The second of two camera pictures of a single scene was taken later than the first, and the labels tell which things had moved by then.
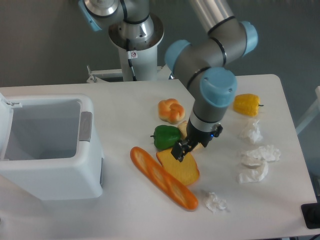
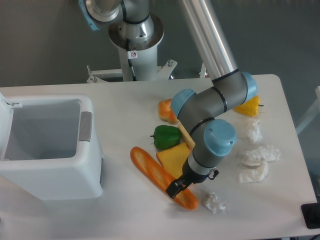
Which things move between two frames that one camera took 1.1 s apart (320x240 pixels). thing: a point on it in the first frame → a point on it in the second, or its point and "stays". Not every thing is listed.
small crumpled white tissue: [212, 202] stays
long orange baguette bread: [166, 182] stays
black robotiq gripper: [194, 136] → [188, 177]
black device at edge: [311, 213] stays
